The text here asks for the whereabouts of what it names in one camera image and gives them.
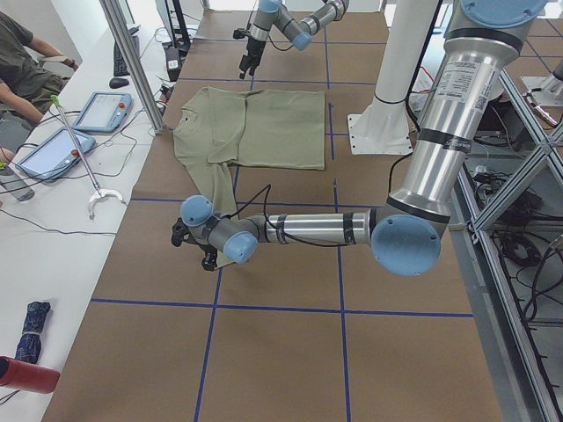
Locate blue teach pendant near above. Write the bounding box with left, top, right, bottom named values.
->
left=16, top=127, right=79, bottom=182

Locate black computer mouse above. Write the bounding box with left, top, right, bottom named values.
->
left=108, top=76, right=129, bottom=90

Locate reacher grabber tool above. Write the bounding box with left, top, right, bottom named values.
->
left=50, top=95, right=127, bottom=220

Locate blue teach pendant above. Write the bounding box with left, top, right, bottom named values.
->
left=72, top=91, right=132, bottom=134
left=16, top=127, right=79, bottom=182

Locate aluminium frame post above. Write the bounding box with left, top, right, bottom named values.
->
left=99, top=0, right=165, bottom=135

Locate aluminium frame rack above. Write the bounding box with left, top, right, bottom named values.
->
left=458, top=70, right=562, bottom=421

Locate black keyboard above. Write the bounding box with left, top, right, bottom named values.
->
left=113, top=35, right=140, bottom=76

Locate clear water bottle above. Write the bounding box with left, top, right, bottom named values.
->
left=0, top=162, right=34, bottom=201

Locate red cylinder bottle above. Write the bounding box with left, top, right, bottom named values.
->
left=1, top=356, right=60, bottom=394

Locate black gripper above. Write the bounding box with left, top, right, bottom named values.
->
left=239, top=38, right=264, bottom=80
left=171, top=217, right=218, bottom=269

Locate light green long-sleeve shirt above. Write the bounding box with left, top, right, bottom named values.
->
left=171, top=86, right=327, bottom=269

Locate folded dark blue umbrella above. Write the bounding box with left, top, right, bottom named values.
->
left=15, top=302, right=51, bottom=364

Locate black power adapter box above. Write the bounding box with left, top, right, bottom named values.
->
left=165, top=46, right=182, bottom=82

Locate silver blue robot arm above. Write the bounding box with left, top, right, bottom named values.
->
left=172, top=1, right=545, bottom=276
left=233, top=0, right=349, bottom=79

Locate blue teach pendant far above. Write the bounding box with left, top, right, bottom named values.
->
left=72, top=91, right=132, bottom=134

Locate seated person in green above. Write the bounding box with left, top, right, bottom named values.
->
left=0, top=11, right=80, bottom=153

